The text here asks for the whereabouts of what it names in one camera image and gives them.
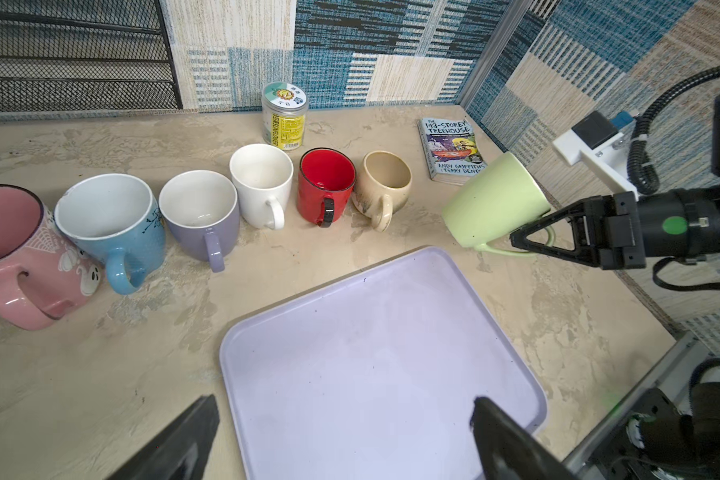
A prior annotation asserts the pink patterned mug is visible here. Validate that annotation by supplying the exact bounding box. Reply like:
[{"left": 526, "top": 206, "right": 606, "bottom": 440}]
[{"left": 0, "top": 184, "right": 104, "bottom": 331}]

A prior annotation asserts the colourful paperback book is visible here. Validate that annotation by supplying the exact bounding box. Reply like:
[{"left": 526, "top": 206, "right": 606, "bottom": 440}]
[{"left": 418, "top": 118, "right": 486, "bottom": 185}]

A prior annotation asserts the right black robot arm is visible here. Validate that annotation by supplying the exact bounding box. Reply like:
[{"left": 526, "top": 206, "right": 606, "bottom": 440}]
[{"left": 510, "top": 94, "right": 720, "bottom": 479}]

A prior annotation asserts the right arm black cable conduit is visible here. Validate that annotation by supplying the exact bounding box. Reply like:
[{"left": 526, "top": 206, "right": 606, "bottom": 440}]
[{"left": 626, "top": 59, "right": 720, "bottom": 196}]

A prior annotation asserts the lavender plastic tray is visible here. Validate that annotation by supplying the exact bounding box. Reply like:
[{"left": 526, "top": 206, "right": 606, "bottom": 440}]
[{"left": 220, "top": 247, "right": 548, "bottom": 479}]

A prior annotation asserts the red mug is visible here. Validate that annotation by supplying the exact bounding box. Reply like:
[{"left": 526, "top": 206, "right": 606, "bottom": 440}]
[{"left": 296, "top": 147, "right": 357, "bottom": 228}]

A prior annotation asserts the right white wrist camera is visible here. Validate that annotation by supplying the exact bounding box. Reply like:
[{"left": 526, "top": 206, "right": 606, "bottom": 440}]
[{"left": 552, "top": 111, "right": 638, "bottom": 197}]

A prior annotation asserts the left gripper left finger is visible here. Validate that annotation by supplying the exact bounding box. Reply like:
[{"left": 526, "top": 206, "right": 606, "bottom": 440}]
[{"left": 109, "top": 394, "right": 220, "bottom": 480}]

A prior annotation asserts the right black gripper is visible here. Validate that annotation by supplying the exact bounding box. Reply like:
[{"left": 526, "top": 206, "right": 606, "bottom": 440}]
[{"left": 509, "top": 192, "right": 646, "bottom": 270}]

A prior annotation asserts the blue flowered mug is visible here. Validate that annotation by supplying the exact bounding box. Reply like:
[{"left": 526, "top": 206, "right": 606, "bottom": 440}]
[{"left": 54, "top": 173, "right": 166, "bottom": 295}]

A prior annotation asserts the white mug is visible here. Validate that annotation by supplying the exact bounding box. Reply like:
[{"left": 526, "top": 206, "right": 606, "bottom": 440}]
[{"left": 229, "top": 144, "right": 294, "bottom": 230}]

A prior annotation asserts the lavender mug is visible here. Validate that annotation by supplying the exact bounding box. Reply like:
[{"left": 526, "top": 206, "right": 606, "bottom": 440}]
[{"left": 158, "top": 170, "right": 240, "bottom": 272}]

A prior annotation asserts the black wire shelf rack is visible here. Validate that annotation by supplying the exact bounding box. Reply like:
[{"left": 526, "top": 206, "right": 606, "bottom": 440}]
[{"left": 0, "top": 1, "right": 183, "bottom": 114}]

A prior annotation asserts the light green mug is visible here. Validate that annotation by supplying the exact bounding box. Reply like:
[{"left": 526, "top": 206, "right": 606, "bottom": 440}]
[{"left": 442, "top": 152, "right": 552, "bottom": 257}]

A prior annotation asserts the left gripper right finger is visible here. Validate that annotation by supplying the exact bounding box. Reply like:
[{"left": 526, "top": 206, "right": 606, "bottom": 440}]
[{"left": 470, "top": 397, "right": 575, "bottom": 480}]

